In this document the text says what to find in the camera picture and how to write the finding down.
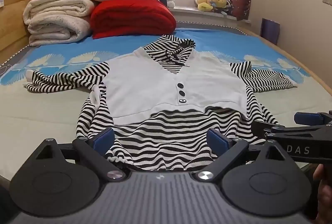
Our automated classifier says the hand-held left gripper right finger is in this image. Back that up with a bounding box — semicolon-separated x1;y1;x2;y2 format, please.
196;129;287;183

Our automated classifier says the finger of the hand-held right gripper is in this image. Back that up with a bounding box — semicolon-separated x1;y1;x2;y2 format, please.
251;120;332;140
294;111;332;126

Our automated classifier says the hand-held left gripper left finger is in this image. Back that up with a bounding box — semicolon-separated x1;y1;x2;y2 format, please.
35;128;127;183

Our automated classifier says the striped hooded top white vest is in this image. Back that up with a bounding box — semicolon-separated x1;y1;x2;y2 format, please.
25;35;298;171

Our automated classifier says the person's right hand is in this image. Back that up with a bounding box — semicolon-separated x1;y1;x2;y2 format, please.
313;164;332;214

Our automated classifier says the purple flat box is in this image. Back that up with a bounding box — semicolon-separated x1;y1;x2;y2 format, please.
260;18;281;45

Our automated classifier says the white rolled quilt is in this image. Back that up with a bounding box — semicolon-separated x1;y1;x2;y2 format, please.
27;15;92;47
23;0;95;25

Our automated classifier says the red folded blanket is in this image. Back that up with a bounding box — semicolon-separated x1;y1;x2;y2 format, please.
90;0;177;40

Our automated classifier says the dark red cushion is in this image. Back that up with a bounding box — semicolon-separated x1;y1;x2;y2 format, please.
230;0;252;20

